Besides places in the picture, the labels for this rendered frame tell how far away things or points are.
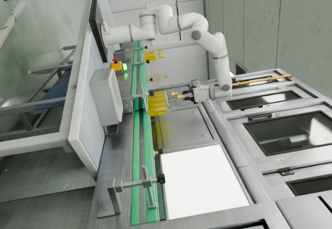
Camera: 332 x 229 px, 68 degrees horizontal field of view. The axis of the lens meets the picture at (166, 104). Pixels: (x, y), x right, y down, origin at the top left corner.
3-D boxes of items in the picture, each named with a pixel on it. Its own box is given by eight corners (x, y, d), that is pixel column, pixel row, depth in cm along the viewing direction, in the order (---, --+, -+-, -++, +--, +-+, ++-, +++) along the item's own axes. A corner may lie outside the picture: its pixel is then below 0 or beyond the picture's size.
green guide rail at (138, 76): (131, 98, 135) (145, 96, 135) (131, 96, 134) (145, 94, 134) (135, 36, 291) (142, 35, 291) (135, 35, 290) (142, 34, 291)
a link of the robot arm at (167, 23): (178, 29, 132) (173, -1, 131) (139, 39, 142) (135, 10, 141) (184, 32, 141) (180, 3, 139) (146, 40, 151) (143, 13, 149)
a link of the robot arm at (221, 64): (212, 53, 145) (219, 84, 155) (212, 62, 134) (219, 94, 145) (227, 50, 142) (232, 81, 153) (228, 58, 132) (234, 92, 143)
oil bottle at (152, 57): (137, 63, 246) (165, 59, 246) (136, 58, 243) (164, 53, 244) (137, 61, 251) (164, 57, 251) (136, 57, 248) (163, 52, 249)
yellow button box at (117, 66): (112, 75, 166) (123, 73, 166) (109, 64, 162) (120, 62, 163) (113, 72, 172) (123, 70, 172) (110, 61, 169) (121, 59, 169)
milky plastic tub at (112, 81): (103, 127, 114) (121, 124, 114) (89, 82, 104) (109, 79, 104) (106, 109, 130) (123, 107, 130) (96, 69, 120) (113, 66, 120)
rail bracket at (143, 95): (134, 116, 135) (156, 112, 135) (128, 88, 127) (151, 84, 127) (134, 113, 137) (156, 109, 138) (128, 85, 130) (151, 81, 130)
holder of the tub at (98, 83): (104, 136, 117) (121, 133, 117) (88, 82, 104) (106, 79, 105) (108, 118, 132) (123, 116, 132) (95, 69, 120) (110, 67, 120)
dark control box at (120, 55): (115, 63, 190) (126, 61, 190) (113, 53, 187) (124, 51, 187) (116, 60, 198) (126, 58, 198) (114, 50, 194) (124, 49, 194)
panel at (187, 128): (167, 230, 92) (256, 213, 93) (165, 224, 91) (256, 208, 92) (153, 115, 172) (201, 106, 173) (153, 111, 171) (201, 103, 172)
